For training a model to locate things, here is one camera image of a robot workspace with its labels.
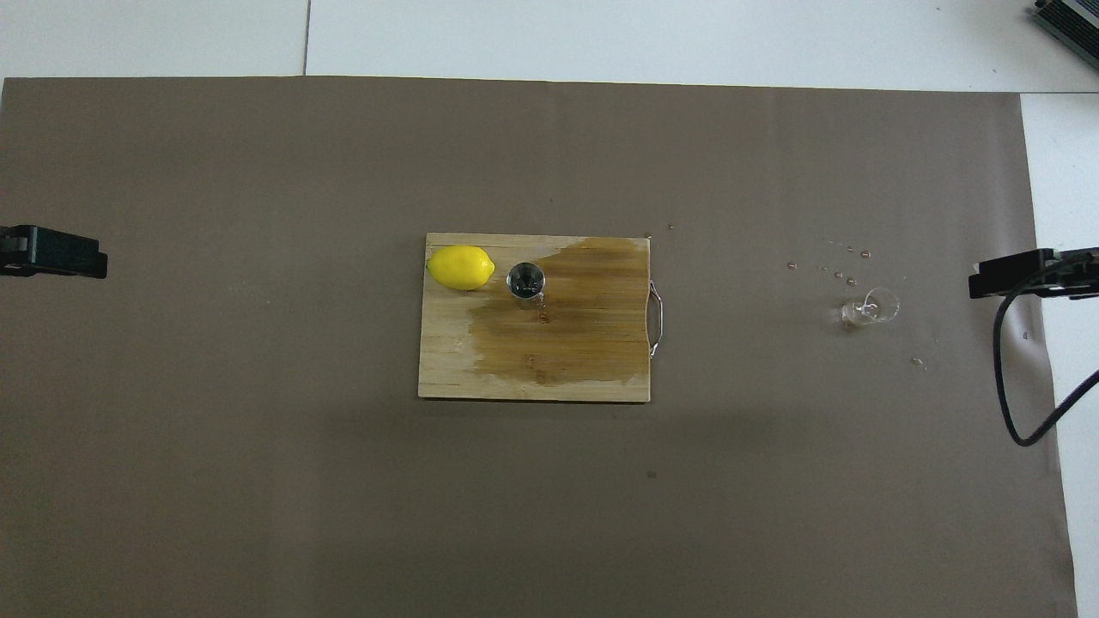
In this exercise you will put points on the steel double jigger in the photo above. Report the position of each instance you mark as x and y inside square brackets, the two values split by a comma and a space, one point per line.
[525, 281]

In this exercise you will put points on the yellow lemon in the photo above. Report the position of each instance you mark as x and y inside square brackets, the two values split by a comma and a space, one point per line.
[461, 268]

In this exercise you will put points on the wooden cutting board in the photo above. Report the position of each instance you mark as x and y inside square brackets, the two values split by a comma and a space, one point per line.
[558, 360]

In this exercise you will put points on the brown paper table mat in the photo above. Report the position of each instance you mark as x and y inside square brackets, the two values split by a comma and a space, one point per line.
[258, 472]

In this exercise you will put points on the small clear glass cup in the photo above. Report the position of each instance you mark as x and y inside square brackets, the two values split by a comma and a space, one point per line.
[880, 305]

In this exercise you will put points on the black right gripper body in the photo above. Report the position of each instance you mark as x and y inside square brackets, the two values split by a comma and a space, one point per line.
[1080, 275]

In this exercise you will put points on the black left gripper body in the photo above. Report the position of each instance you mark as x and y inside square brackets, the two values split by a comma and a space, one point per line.
[12, 251]

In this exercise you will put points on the grey ribbed metal device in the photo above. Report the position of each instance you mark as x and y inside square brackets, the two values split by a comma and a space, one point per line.
[1073, 21]

